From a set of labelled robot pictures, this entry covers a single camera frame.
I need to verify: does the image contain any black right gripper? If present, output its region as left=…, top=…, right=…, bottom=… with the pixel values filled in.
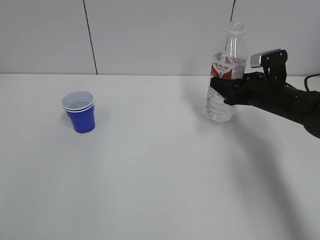
left=209, top=72, right=290, bottom=106

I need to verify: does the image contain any clear Wahaha water bottle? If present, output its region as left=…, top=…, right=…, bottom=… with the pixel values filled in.
left=206, top=21, right=249, bottom=122

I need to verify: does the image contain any blue paper cup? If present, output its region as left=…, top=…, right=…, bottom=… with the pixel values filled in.
left=65, top=104, right=96, bottom=134

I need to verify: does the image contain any white-rimmed paper cup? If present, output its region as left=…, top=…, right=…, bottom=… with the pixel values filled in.
left=61, top=90, right=95, bottom=112

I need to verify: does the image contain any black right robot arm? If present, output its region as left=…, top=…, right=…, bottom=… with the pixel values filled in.
left=209, top=72, right=320, bottom=138

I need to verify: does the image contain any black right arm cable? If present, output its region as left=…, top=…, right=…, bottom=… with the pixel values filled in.
left=303, top=72, right=320, bottom=93

